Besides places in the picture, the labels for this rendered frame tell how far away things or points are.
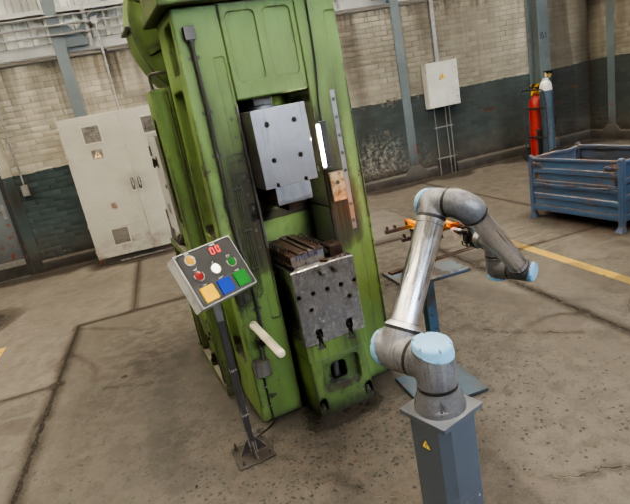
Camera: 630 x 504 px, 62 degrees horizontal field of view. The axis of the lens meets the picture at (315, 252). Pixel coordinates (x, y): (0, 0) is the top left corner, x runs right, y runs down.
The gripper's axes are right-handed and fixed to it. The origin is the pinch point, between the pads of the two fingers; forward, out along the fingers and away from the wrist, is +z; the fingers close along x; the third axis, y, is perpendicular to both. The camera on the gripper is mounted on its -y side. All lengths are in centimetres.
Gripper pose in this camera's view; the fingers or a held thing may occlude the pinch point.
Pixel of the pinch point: (457, 226)
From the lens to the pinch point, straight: 281.2
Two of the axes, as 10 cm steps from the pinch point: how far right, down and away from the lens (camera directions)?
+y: 1.8, 9.4, 2.8
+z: -2.7, -2.2, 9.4
